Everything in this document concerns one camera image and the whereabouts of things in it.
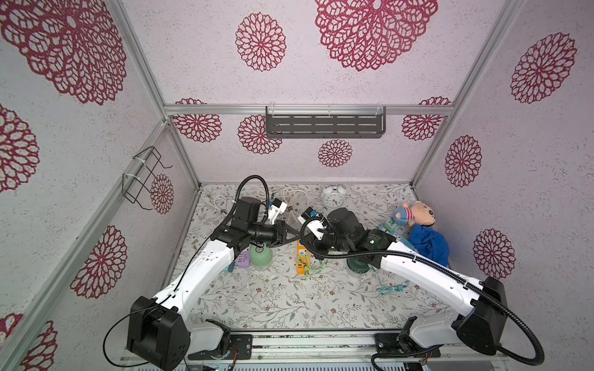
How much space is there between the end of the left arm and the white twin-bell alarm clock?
407 millimetres

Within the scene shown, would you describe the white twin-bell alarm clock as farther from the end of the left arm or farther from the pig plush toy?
the end of the left arm

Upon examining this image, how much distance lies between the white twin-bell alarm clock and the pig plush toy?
0.81 ft

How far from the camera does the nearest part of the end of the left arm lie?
0.57 metres

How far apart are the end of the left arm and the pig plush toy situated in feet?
1.89

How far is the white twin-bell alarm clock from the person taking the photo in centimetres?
105

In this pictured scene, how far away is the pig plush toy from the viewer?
0.99 meters
